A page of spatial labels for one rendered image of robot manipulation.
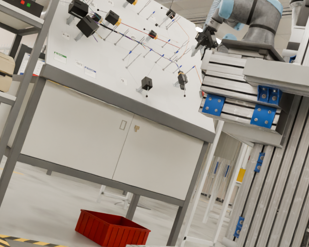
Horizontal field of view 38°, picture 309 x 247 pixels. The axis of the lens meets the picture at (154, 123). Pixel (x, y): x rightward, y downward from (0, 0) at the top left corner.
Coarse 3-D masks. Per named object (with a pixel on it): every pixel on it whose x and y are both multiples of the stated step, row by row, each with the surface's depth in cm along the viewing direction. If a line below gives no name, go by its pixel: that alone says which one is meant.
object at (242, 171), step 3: (210, 165) 665; (216, 165) 636; (216, 168) 634; (228, 168) 632; (240, 168) 599; (225, 171) 619; (240, 171) 598; (243, 171) 594; (225, 174) 617; (240, 174) 596; (243, 174) 592; (237, 177) 598; (240, 177) 594; (237, 180) 597; (240, 180) 593
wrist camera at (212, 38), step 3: (207, 33) 269; (210, 33) 268; (213, 33) 270; (210, 36) 267; (213, 36) 268; (210, 39) 266; (213, 39) 267; (216, 39) 269; (210, 42) 266; (213, 42) 265; (216, 42) 266; (213, 45) 264; (216, 45) 265; (213, 48) 266
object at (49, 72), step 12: (48, 72) 225; (60, 72) 228; (60, 84) 234; (72, 84) 232; (84, 84) 236; (96, 96) 240; (108, 96) 244; (120, 96) 248; (132, 108) 253; (144, 108) 257; (156, 120) 262; (168, 120) 266; (180, 120) 271; (192, 132) 277; (204, 132) 282
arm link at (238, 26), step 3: (225, 21) 263; (228, 24) 262; (231, 24) 258; (234, 24) 258; (237, 24) 258; (240, 24) 258; (243, 24) 260; (234, 27) 260; (237, 27) 259; (240, 27) 260; (237, 30) 261
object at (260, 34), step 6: (252, 24) 190; (252, 30) 189; (258, 30) 187; (264, 30) 187; (270, 30) 188; (246, 36) 189; (252, 36) 187; (258, 36) 186; (264, 36) 187; (270, 36) 187; (258, 42) 185; (264, 42) 187; (270, 42) 187
